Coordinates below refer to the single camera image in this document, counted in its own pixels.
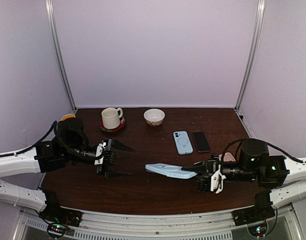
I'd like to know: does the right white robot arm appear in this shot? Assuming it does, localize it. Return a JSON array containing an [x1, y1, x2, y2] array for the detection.
[[182, 138, 306, 221]]

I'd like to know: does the white mug orange inside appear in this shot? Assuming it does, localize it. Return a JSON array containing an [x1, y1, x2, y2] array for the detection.
[[61, 113, 76, 121]]

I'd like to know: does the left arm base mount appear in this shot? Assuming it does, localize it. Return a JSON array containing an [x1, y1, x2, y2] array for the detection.
[[37, 203, 83, 239]]

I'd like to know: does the front aluminium rail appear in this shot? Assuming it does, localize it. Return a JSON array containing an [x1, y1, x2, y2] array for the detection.
[[12, 203, 301, 240]]

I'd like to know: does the purple phone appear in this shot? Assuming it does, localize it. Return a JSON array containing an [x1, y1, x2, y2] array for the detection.
[[192, 131, 211, 153]]

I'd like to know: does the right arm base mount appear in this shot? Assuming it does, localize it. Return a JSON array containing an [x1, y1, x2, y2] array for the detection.
[[232, 202, 278, 239]]

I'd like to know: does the red patterned coaster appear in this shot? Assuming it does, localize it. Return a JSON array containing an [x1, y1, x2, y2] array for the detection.
[[99, 117, 126, 133]]

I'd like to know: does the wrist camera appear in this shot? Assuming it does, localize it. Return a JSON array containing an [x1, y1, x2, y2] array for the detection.
[[197, 170, 226, 194], [94, 142, 117, 166]]

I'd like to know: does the right aluminium frame post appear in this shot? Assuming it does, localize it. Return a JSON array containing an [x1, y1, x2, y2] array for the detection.
[[234, 0, 266, 112]]

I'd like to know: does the white ceramic bowl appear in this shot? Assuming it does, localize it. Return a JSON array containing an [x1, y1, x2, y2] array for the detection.
[[143, 108, 166, 127]]

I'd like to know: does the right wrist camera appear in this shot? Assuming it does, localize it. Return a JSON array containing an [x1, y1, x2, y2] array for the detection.
[[197, 170, 226, 194]]

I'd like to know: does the left aluminium frame post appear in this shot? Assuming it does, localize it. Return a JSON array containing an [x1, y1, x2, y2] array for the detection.
[[45, 0, 78, 113]]

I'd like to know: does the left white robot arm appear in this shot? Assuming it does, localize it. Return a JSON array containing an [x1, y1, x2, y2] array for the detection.
[[0, 118, 135, 222]]

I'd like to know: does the aluminium frame post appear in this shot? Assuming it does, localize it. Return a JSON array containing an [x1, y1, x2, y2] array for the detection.
[[45, 0, 78, 113], [234, 0, 266, 112]]

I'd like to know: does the phone blue case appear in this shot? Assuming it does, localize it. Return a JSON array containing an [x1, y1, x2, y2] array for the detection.
[[145, 163, 198, 180], [173, 131, 194, 155]]

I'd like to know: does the pink phone case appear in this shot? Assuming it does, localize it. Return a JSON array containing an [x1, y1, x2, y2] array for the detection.
[[218, 152, 236, 163]]

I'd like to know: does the cream ribbed mug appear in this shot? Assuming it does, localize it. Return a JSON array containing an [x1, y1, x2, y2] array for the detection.
[[101, 107, 123, 130]]

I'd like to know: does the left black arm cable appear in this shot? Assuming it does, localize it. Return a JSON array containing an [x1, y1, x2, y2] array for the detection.
[[0, 120, 101, 161]]

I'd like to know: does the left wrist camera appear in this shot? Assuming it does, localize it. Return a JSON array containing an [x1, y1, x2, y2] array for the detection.
[[94, 142, 117, 166]]

